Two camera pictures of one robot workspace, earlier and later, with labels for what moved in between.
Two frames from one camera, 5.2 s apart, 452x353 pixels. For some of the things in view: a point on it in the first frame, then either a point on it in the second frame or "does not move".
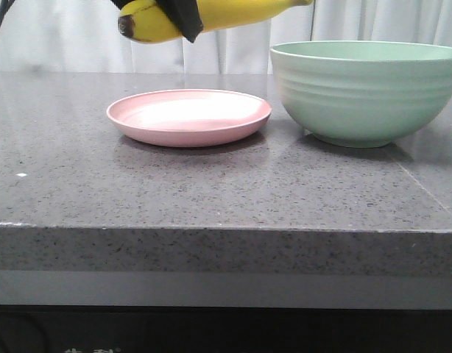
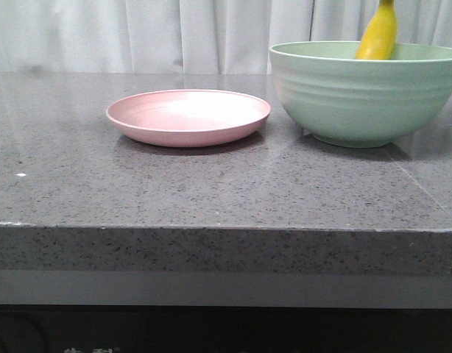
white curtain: (83, 37) does not move
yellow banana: (148, 22) to (378, 38)
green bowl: (363, 94) does not move
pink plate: (189, 118) does not move
